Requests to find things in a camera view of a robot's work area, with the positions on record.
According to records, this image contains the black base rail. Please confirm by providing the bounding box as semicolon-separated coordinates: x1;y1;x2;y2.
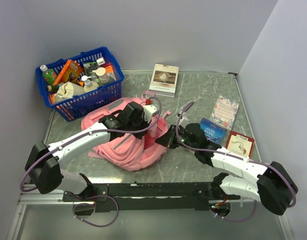
62;182;240;213

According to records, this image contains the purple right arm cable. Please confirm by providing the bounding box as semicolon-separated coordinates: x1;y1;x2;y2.
175;100;298;223

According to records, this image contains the green drink bottle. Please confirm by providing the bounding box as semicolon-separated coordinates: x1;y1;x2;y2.
40;65;58;86

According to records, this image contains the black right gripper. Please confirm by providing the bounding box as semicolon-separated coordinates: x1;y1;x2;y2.
155;124;198;152

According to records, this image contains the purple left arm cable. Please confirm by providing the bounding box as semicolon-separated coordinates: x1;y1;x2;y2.
19;96;162;228

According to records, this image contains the blue Jane Eyre book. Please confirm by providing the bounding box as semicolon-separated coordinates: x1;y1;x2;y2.
199;118;227;144

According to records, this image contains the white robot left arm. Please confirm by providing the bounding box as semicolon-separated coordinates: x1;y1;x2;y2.
25;101;161;201

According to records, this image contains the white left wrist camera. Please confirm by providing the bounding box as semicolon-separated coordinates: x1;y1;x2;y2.
142;99;159;123

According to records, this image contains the black packaged box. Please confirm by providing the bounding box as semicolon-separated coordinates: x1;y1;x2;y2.
82;57;106;80

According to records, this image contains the cream lotion bottle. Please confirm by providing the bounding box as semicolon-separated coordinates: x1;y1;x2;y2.
81;75;99;93

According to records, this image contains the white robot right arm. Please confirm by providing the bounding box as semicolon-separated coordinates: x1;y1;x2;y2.
155;123;299;216

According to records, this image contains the white coffee cover book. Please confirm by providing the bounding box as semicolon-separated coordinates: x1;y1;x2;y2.
149;63;179;98

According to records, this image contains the grey pump bottle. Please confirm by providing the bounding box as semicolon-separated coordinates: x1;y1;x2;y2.
92;67;116;87

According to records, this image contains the floral pink notebook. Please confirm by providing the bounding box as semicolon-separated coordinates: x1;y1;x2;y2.
209;95;240;131

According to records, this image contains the beige cloth bag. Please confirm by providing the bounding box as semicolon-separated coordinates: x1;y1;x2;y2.
52;82;85;103

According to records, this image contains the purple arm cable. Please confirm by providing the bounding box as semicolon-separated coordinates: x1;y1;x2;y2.
175;100;298;223
19;96;162;228

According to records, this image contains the pink carton box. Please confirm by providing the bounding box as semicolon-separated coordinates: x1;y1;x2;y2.
102;63;116;80

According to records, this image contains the pink student backpack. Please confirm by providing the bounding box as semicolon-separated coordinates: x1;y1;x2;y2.
81;91;170;171

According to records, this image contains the red framed card book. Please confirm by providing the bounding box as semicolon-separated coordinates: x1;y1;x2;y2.
225;130;255;158

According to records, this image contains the orange snack box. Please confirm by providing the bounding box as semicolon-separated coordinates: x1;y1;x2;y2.
53;59;83;86

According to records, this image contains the blue plastic shopping basket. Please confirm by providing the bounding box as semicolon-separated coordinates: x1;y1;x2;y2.
35;46;125;122

